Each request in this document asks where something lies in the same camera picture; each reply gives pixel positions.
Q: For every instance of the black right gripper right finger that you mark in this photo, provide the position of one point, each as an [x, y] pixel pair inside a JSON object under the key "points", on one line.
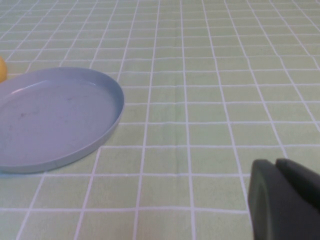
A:
{"points": [[302, 182]]}

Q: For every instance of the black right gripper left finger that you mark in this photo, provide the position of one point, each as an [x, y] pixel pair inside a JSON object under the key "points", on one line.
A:
{"points": [[280, 212]]}

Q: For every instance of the yellow banana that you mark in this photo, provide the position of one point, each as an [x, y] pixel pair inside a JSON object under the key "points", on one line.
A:
{"points": [[2, 70]]}

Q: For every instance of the blue round plate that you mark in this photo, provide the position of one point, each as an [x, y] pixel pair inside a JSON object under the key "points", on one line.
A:
{"points": [[57, 120]]}

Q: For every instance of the green checkered tablecloth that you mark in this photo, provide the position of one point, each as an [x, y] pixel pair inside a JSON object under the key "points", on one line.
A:
{"points": [[200, 100]]}

